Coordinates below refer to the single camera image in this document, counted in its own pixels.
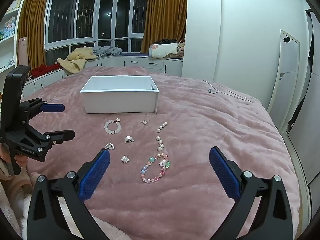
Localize red cloth on bench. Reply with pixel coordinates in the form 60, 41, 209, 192
31, 63, 61, 78

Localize pink plush bed blanket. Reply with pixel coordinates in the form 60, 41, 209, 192
27, 67, 300, 239

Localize white bead bracelet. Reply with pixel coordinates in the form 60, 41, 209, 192
103, 117, 123, 135

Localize pink stuffed toys pile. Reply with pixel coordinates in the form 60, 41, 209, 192
166, 41, 185, 59

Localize left hand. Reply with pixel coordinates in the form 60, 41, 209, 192
0, 144, 28, 167

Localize white rectangular storage box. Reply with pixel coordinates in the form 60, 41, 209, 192
80, 75, 160, 114

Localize pearl strand earring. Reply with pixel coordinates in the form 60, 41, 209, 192
157, 122, 168, 133
156, 136, 164, 152

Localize white floral rolled blanket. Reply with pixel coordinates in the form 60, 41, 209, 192
148, 43, 178, 59

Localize grey clothes pile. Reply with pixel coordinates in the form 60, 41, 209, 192
92, 46, 123, 57

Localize right mustard curtain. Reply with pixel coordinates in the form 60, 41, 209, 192
140, 0, 188, 53

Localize upper pearl strand earring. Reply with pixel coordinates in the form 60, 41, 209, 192
157, 122, 168, 133

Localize large bay window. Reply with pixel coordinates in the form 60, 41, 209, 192
44, 0, 147, 61

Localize white wall shelf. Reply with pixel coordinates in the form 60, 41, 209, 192
0, 0, 29, 74

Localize white window bench cabinets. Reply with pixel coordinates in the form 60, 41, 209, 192
22, 53, 183, 98

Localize lower pearl strand earring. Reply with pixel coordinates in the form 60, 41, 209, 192
156, 136, 164, 152

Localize yellow blanket on bench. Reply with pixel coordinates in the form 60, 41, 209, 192
56, 47, 97, 74

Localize colourful bead bracelet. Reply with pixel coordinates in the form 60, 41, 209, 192
139, 151, 171, 183

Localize silver flower brooch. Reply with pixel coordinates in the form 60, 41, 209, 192
121, 155, 130, 164

